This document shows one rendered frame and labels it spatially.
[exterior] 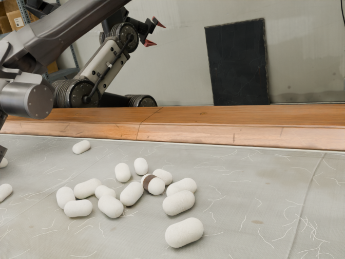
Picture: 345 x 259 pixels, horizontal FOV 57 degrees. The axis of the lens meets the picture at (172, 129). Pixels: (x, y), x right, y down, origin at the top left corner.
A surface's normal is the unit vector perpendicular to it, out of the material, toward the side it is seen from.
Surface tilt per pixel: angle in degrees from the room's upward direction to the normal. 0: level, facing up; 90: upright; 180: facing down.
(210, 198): 0
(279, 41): 89
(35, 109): 98
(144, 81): 90
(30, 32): 44
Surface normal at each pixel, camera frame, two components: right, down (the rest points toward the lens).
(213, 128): -0.47, -0.36
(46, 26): -0.13, -0.48
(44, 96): 0.92, 0.11
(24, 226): -0.18, -0.91
